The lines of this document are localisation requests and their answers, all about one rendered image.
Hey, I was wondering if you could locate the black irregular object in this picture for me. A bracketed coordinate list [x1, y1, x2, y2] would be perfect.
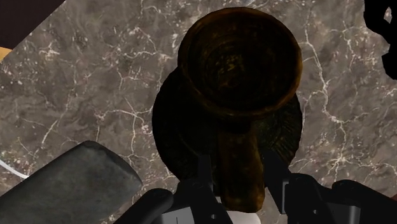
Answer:
[363, 0, 397, 80]

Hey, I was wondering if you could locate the dark brown handled jug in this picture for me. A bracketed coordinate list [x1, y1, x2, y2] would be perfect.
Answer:
[151, 6, 303, 214]

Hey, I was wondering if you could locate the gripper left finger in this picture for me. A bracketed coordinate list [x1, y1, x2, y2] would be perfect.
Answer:
[114, 154, 234, 224]

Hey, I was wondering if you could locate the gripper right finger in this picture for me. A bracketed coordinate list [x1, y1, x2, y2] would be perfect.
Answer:
[263, 150, 397, 224]

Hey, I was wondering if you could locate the dark grey rounded slab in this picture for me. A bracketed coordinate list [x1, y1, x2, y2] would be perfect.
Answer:
[0, 140, 144, 224]

